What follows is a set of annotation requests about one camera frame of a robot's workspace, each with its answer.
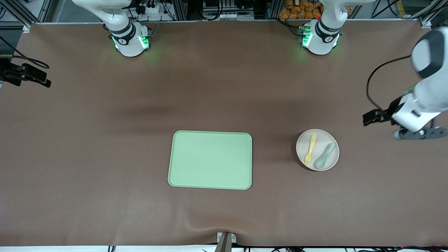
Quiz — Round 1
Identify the round beige plate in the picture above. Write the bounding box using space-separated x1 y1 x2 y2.
296 129 340 171

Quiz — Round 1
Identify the yellow plastic fork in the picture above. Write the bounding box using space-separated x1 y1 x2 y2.
304 134 317 166

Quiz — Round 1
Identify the pale green plastic spoon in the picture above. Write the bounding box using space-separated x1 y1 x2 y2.
316 143 336 169

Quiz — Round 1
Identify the brown table mat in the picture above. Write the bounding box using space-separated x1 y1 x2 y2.
0 19 448 247

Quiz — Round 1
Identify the bag of orange items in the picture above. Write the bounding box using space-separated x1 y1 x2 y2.
279 0 351 20

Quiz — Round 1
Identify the white power strip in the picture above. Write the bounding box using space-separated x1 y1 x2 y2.
136 0 165 14

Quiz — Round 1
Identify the light green rectangular tray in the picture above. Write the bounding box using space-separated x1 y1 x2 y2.
168 131 253 190

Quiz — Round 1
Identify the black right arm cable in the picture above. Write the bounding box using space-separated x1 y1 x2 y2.
0 36 50 69

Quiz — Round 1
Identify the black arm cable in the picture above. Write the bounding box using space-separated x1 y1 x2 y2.
0 36 50 69
366 55 413 111

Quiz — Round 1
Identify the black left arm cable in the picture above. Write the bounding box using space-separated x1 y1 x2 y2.
366 55 413 111

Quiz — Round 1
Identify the aluminium frame profile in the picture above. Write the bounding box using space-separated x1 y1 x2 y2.
418 0 448 28
0 0 53 34

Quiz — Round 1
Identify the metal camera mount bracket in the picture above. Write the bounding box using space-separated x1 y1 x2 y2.
216 232 237 252

